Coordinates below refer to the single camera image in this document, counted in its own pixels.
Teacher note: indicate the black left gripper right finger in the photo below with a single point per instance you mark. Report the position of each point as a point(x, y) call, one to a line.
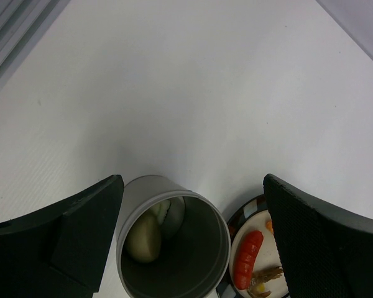
point(325, 250)

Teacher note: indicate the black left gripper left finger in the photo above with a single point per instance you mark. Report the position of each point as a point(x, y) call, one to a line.
point(61, 250)

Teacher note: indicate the orange fried food piece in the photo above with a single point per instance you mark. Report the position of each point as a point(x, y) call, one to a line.
point(269, 226)

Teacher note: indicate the red sausage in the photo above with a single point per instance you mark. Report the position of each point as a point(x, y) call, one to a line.
point(245, 259)

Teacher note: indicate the brown round food piece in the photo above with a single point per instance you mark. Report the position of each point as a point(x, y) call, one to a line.
point(259, 278)

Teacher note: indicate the white rice ball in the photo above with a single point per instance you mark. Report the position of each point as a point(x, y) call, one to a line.
point(144, 239)

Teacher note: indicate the grey cylindrical lunch container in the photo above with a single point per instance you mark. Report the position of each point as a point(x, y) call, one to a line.
point(195, 248)

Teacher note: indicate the dark patterned round plate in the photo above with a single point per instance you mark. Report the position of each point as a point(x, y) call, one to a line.
point(254, 268)

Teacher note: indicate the aluminium left frame post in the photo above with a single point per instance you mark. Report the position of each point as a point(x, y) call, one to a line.
point(22, 23)

